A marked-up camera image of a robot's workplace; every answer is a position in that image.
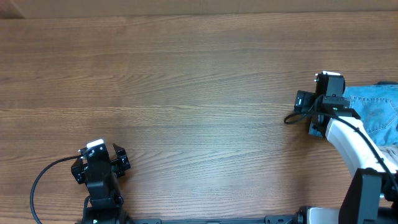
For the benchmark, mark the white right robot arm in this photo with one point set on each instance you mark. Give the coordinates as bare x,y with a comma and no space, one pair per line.
372,194

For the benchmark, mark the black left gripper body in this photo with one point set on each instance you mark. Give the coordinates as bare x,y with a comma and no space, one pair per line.
80,174

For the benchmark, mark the dark navy garment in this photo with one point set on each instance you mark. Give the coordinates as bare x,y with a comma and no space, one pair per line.
387,83

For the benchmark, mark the beige crumpled garment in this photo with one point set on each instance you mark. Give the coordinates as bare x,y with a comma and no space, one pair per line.
391,152

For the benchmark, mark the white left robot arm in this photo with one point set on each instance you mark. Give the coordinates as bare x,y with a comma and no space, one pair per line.
101,211

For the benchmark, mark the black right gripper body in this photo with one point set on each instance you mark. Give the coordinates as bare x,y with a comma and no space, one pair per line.
315,128

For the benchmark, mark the blue denim jeans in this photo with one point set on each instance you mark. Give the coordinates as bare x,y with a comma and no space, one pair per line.
377,108

